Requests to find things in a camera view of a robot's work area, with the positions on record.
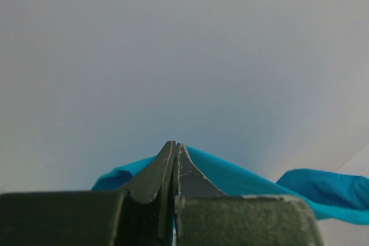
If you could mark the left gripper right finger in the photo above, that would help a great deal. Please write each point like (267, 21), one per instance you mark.
(205, 215)

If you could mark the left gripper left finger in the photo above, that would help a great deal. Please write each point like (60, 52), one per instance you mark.
(138, 213)

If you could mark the blue t shirt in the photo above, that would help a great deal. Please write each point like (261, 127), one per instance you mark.
(330, 195)

